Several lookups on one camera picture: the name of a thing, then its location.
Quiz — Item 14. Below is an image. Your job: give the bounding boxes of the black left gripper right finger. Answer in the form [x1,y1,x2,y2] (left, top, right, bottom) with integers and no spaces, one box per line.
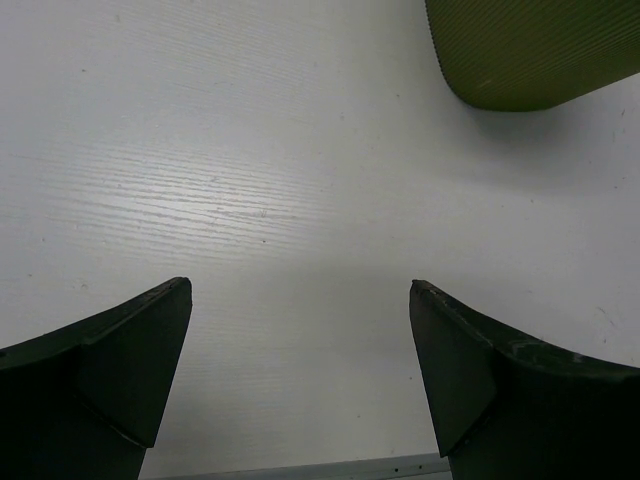
[409,280,639,479]

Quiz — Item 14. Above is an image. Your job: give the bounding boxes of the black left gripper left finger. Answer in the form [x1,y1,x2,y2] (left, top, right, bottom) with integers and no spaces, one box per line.
[1,277,193,479]

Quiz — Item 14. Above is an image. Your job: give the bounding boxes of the olive green mesh bin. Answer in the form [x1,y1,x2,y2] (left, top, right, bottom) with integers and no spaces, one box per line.
[425,0,639,112]

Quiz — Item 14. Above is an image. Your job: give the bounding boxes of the aluminium table front rail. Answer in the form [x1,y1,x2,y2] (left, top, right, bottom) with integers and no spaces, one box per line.
[211,454,452,480]

